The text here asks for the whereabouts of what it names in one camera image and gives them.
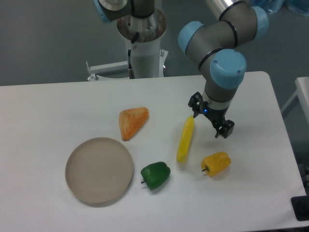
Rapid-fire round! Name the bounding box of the yellow corn cob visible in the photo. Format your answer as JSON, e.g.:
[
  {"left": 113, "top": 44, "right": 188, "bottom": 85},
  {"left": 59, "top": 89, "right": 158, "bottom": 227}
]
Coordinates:
[{"left": 176, "top": 116, "right": 195, "bottom": 163}]

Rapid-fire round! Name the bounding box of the orange triangular bread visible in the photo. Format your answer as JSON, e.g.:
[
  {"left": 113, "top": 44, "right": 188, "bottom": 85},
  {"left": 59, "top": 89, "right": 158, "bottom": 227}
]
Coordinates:
[{"left": 119, "top": 107, "right": 149, "bottom": 141}]

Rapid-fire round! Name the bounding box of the green bell pepper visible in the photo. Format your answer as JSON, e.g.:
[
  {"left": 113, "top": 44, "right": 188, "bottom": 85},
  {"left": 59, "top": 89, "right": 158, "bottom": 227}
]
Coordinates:
[{"left": 140, "top": 161, "right": 171, "bottom": 190}]

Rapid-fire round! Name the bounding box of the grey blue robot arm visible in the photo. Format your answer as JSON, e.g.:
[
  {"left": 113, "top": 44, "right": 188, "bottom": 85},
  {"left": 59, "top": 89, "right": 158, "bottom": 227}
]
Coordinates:
[{"left": 94, "top": 0, "right": 268, "bottom": 138}]

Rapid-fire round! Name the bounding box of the beige round plate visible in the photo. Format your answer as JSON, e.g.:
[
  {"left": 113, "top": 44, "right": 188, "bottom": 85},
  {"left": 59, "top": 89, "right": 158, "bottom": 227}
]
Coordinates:
[{"left": 65, "top": 137, "right": 134, "bottom": 207}]

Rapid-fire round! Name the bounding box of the white side table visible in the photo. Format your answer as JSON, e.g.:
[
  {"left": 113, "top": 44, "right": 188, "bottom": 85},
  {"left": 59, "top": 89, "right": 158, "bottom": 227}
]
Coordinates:
[{"left": 281, "top": 77, "right": 309, "bottom": 121}]

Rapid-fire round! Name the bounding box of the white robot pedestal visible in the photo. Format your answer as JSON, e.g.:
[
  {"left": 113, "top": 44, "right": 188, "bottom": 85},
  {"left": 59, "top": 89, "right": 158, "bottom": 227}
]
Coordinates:
[{"left": 87, "top": 8, "right": 169, "bottom": 81}]

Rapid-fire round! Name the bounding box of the black device at edge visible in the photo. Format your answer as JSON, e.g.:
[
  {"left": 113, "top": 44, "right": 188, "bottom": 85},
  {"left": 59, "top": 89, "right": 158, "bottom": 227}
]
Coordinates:
[{"left": 291, "top": 196, "right": 309, "bottom": 221}]

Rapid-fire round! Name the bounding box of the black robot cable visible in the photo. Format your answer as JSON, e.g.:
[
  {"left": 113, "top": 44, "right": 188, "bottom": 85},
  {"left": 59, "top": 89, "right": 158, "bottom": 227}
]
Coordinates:
[{"left": 126, "top": 31, "right": 140, "bottom": 79}]

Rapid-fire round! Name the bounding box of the yellow bell pepper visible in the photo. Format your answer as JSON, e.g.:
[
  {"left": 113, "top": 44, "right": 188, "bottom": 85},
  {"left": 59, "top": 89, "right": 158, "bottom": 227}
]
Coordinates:
[{"left": 201, "top": 152, "right": 231, "bottom": 177}]

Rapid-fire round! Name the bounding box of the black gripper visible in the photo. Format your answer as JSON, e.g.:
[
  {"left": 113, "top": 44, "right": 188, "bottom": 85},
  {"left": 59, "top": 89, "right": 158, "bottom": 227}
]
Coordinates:
[{"left": 188, "top": 92, "right": 235, "bottom": 139}]

